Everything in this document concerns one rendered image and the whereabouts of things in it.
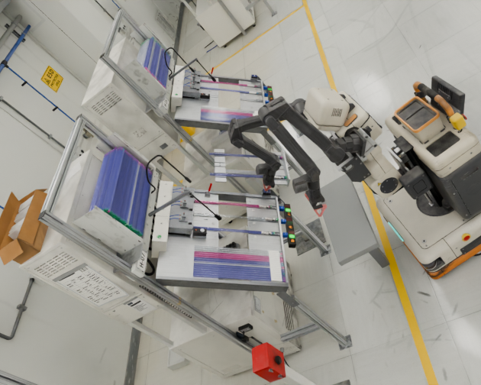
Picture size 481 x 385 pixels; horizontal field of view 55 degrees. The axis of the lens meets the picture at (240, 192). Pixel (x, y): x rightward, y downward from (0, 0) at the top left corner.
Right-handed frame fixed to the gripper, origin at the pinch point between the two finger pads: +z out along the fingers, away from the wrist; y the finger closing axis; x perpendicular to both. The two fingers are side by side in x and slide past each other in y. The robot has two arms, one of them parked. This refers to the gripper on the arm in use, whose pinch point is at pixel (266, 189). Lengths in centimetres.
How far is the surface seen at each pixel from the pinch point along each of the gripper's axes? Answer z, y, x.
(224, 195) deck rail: 6.4, 1.8, -26.4
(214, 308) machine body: 55, 54, -26
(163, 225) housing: -1, 38, -62
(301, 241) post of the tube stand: 69, -19, 45
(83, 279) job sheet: 10, 70, -100
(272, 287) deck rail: 7, 70, -1
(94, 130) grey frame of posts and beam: -32, -1, -106
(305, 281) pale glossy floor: 72, 17, 43
